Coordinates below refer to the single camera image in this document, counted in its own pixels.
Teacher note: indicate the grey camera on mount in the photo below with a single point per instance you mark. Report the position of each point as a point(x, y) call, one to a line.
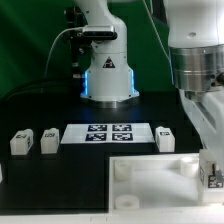
point(99, 32)

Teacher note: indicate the white part left edge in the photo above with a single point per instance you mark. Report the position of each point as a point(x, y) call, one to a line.
point(1, 173)

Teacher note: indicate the white square table top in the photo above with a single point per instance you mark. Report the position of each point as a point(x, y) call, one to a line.
point(155, 182)

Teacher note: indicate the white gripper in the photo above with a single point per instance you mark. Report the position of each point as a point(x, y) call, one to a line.
point(207, 117)

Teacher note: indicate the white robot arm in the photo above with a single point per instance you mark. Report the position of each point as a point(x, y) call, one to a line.
point(196, 57)

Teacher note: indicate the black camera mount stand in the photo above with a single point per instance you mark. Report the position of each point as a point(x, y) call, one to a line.
point(78, 44)

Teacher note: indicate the white marker sheet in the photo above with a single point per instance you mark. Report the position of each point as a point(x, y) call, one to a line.
point(107, 133)

